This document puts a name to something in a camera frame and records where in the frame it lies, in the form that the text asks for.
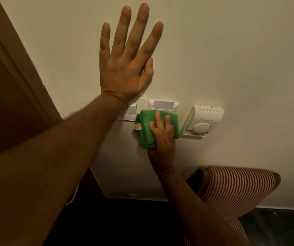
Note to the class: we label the person's right hand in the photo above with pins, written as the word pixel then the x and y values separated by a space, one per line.
pixel 163 146

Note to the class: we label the person's left hand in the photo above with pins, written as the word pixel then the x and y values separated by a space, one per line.
pixel 122 69

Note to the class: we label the green cleaning cloth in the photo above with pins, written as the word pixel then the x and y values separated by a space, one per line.
pixel 144 130

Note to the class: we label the white wall light switch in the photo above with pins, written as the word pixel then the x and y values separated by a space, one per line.
pixel 140 107

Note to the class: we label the white key card holder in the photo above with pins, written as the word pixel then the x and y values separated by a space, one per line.
pixel 150 103

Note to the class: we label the person's right forearm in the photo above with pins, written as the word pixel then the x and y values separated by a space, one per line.
pixel 195 215

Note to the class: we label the person's left forearm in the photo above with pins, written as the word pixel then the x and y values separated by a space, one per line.
pixel 47 171

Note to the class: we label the white key card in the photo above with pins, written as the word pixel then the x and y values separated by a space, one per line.
pixel 163 105

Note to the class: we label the white door stopper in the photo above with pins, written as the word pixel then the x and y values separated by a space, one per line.
pixel 133 194

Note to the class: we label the red white striped chair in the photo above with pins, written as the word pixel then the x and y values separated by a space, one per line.
pixel 234 187

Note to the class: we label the white wall thermostat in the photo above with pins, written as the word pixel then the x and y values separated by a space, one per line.
pixel 208 117

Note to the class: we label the brown wooden door frame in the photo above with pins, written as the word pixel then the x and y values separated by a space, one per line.
pixel 21 61

